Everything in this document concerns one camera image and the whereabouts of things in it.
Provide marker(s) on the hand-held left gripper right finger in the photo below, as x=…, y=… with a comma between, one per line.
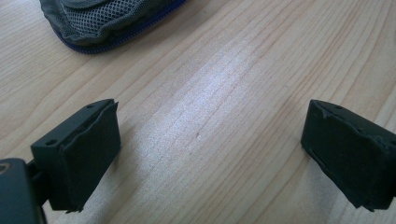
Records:
x=348, y=155

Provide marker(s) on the grey pencil case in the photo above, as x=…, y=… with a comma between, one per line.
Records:
x=102, y=18

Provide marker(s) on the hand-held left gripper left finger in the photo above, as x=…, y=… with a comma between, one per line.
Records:
x=84, y=155

